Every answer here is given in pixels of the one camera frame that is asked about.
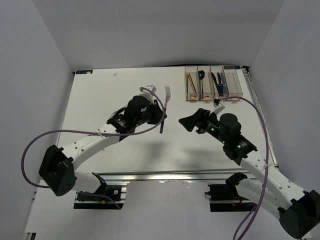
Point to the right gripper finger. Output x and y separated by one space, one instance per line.
201 130
195 120

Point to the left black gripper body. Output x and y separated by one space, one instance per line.
148 116

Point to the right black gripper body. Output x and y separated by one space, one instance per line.
212 126

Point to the green handled fork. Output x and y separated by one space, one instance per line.
167 99

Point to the orange chopstick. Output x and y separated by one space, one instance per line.
192 84
187 84

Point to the blue knife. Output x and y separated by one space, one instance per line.
220 84

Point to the black knife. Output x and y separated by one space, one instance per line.
216 84

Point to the black spoon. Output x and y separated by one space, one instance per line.
201 75

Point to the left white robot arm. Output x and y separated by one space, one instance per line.
59 166

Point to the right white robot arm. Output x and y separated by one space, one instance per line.
297 210

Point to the clear container compartment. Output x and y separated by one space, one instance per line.
192 69
215 69
208 89
233 85

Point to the right blue label sticker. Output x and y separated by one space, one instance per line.
231 67

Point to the blue label sticker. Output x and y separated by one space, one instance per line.
84 72
231 67

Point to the left blue label sticker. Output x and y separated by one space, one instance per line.
84 72

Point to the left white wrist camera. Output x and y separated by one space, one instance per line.
147 92

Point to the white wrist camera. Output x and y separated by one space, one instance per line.
218 106
147 92

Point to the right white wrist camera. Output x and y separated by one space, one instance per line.
218 106

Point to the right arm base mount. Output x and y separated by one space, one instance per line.
224 198

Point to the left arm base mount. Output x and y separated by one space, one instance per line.
112 198

